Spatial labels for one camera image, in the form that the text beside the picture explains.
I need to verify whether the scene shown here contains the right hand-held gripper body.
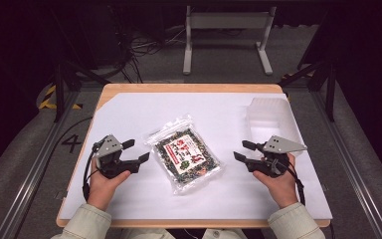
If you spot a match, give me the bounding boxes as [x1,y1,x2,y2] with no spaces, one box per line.
[247,134,308,178]

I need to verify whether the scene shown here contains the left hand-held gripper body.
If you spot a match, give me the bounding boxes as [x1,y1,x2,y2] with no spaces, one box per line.
[92,133,142,180]

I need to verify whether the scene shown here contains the translucent plastic container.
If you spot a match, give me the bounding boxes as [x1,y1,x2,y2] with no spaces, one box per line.
[246,97,304,157]

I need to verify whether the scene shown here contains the clear bag of dried seaweed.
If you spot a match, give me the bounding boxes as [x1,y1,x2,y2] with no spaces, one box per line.
[144,114,224,195]

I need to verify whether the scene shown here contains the person's left hand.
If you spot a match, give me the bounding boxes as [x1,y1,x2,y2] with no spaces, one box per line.
[87,157,132,212]

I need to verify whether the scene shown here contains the person's right hand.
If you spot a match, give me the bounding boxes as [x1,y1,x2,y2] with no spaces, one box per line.
[252,152,299,210]

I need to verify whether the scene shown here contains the yellow black striped floor tape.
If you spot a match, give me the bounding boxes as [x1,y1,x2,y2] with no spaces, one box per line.
[38,85,84,112]

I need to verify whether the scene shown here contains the black metal stand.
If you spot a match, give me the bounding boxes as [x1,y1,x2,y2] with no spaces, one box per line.
[48,6,111,123]
[278,9,339,123]

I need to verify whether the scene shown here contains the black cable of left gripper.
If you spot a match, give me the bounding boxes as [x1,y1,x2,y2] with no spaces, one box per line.
[81,142,99,202]

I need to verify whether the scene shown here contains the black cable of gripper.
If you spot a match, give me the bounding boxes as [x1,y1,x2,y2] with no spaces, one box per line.
[286,163,306,207]
[81,142,99,202]

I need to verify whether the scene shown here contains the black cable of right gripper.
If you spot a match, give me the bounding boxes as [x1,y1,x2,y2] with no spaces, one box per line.
[286,163,306,207]

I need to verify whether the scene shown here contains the aluminium floor rail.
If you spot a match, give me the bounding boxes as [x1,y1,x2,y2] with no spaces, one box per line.
[309,90,382,239]
[0,89,81,239]

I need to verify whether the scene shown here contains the bundle of black floor cables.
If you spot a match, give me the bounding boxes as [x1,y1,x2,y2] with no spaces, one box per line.
[95,6,187,85]

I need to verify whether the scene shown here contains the white metal table frame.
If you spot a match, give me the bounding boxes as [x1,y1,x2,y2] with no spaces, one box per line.
[182,5,278,77]

